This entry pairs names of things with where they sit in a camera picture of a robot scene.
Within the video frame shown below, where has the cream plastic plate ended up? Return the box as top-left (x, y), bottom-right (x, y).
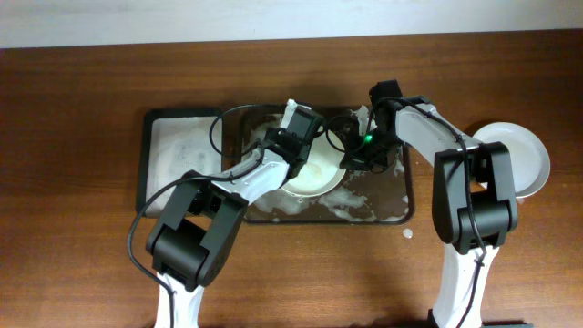
top-left (281, 131), bottom-right (346, 197)

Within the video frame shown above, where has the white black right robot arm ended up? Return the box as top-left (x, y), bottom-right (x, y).
top-left (341, 96), bottom-right (517, 327)

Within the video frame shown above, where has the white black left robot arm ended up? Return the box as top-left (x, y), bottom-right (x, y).
top-left (146, 128), bottom-right (319, 327)

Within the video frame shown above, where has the dark brown tray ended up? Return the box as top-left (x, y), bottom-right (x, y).
top-left (245, 107), bottom-right (414, 225)

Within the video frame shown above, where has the black soapy water tray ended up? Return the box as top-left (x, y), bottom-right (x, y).
top-left (136, 107), bottom-right (222, 210)

